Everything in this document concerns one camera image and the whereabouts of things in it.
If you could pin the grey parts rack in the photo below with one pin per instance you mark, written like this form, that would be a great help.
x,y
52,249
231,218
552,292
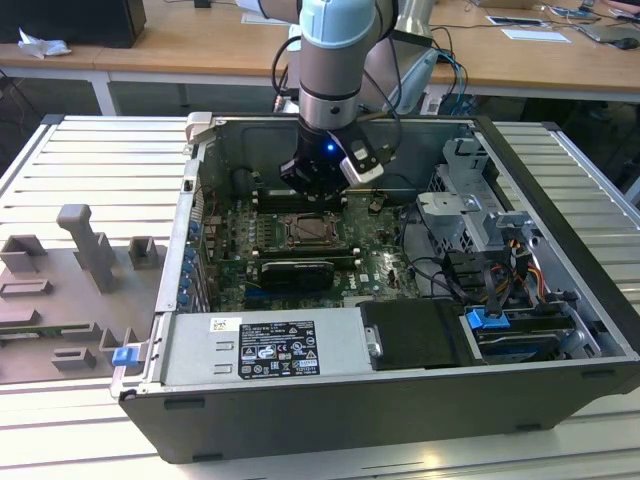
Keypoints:
x,y
60,305

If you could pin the green RAM stick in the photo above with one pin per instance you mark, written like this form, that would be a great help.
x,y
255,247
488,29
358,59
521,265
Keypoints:
x,y
30,332

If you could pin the blue plastic latch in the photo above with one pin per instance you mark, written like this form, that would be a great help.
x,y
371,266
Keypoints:
x,y
123,357

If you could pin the black RAM slot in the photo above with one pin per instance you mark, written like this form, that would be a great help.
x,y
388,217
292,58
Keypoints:
x,y
345,257
280,203
310,251
269,194
300,208
270,199

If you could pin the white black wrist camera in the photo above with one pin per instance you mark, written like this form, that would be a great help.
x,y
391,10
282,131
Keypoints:
x,y
362,167

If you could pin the wooden desk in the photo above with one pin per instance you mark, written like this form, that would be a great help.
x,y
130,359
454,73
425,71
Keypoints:
x,y
200,55

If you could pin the green motherboard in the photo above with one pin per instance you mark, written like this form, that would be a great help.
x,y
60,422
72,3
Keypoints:
x,y
385,260

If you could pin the silver green CPU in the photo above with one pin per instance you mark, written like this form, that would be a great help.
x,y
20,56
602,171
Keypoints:
x,y
314,231

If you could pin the black computer mouse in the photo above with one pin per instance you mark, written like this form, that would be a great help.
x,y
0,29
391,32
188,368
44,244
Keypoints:
x,y
626,43

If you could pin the black computer tower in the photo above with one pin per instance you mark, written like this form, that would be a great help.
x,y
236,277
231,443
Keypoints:
x,y
75,20

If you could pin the perforated metal drive cage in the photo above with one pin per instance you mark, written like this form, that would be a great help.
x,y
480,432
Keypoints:
x,y
450,220

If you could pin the crumpled white paper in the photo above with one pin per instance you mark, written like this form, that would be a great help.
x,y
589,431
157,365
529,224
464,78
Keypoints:
x,y
42,45

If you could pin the hard disk in blue carrier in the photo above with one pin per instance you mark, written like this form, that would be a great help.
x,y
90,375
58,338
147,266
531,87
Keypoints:
x,y
482,320

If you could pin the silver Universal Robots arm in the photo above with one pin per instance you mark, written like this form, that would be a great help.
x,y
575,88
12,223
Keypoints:
x,y
330,75

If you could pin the CPU socket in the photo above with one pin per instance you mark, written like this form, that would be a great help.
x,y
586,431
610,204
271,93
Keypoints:
x,y
287,246

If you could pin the white paper sheet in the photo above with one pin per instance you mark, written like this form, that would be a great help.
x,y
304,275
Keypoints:
x,y
535,35

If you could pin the black silver PC case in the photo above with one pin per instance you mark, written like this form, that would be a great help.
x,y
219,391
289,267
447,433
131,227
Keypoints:
x,y
350,420

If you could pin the silver power supply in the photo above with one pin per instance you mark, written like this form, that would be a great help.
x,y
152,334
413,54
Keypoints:
x,y
200,350

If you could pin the black plastic shroud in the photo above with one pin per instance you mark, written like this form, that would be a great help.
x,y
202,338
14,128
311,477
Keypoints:
x,y
415,335

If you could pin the round silver board component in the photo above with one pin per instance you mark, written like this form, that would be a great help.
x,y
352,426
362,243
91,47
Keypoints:
x,y
378,204

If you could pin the grey laptop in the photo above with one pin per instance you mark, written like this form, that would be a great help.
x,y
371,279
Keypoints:
x,y
610,32

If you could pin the white power strip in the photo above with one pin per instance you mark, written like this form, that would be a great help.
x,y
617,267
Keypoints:
x,y
433,106

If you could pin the black graphics card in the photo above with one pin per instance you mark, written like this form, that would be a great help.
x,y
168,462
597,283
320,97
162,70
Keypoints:
x,y
295,275

